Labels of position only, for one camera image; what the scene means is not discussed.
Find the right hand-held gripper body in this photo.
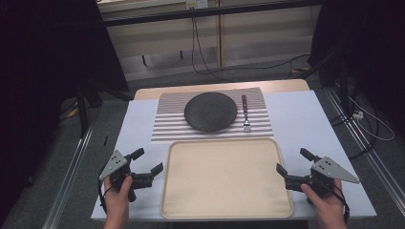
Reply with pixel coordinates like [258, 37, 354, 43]
[284, 156, 361, 205]

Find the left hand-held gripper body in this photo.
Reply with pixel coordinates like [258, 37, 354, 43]
[98, 149, 156, 203]

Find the person's left hand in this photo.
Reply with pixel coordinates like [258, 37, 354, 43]
[102, 175, 134, 221]

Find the person's right hand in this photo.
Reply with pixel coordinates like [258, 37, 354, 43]
[300, 177, 348, 223]

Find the white table cover board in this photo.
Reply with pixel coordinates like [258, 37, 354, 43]
[90, 89, 378, 222]

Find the striped placemat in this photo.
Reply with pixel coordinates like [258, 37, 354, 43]
[150, 86, 275, 143]

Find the beige tray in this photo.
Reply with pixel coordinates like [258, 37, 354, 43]
[160, 137, 294, 220]

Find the black metal stand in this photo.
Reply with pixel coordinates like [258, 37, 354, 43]
[75, 83, 104, 139]

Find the dark round plate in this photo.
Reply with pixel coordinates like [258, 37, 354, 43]
[183, 92, 239, 134]

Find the light wooden cabinet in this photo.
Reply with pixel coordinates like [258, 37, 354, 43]
[96, 0, 322, 82]

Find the black curtain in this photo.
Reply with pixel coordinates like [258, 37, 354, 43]
[0, 0, 131, 225]
[307, 0, 405, 136]

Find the black horizontal bar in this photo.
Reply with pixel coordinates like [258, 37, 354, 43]
[100, 0, 321, 28]

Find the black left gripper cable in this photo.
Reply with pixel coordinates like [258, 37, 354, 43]
[96, 165, 114, 215]

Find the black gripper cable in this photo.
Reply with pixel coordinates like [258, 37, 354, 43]
[96, 165, 114, 215]
[330, 182, 351, 224]

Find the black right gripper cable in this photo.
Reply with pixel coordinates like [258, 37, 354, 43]
[330, 182, 351, 224]

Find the aluminium floor rail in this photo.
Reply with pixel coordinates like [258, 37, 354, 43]
[322, 86, 405, 219]
[40, 124, 96, 229]

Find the black floor cable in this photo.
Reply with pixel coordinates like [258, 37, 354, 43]
[329, 103, 380, 160]

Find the fork with brown handle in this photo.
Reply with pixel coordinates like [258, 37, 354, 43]
[241, 94, 252, 134]

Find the white floor cable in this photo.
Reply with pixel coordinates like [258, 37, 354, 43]
[348, 94, 396, 142]

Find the black hanging cable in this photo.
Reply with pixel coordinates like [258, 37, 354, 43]
[190, 16, 311, 83]

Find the white wall socket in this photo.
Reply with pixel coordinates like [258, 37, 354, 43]
[185, 0, 210, 10]

